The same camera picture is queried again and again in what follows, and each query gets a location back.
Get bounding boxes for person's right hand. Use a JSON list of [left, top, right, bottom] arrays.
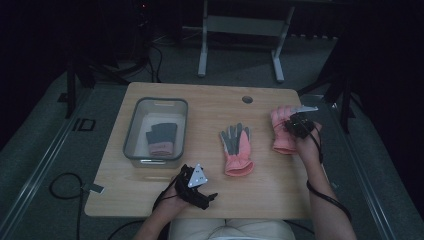
[[294, 121, 324, 165]]

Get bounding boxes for pink glove grey palm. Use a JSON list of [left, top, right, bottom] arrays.
[[219, 122, 255, 178]]

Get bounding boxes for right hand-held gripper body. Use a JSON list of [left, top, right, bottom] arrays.
[[286, 104, 320, 140]]

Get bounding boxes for hand-held gripper cable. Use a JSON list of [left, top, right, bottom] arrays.
[[305, 124, 353, 224], [151, 175, 183, 214]]

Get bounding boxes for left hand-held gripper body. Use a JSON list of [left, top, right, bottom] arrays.
[[174, 162, 212, 211]]

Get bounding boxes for small grey tag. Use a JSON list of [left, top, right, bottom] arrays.
[[82, 182, 106, 195]]

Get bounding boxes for left hand-held gripper cable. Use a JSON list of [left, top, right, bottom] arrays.
[[151, 175, 183, 214]]

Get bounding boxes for clear grey-rimmed plastic bin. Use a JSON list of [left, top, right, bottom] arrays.
[[122, 96, 189, 169]]

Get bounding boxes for right hand-held gripper cable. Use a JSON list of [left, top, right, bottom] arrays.
[[305, 124, 353, 224]]

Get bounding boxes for person's beige trousers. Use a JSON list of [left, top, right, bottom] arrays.
[[167, 218, 298, 240]]

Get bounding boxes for person's left hand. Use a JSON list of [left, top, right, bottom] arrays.
[[155, 185, 192, 218]]

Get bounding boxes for black metal stand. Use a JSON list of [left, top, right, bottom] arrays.
[[297, 33, 360, 135], [57, 0, 152, 120]]

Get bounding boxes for white metal desk frame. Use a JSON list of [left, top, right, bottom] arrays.
[[196, 0, 297, 84]]

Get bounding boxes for black background cables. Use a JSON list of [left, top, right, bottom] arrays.
[[145, 42, 165, 84]]

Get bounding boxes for black floor cable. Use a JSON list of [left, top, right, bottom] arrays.
[[48, 172, 85, 240]]

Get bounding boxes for pink glove with print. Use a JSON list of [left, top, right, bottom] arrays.
[[269, 105, 298, 156]]

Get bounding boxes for grey pink sock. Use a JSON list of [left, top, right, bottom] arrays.
[[145, 122, 178, 153]]

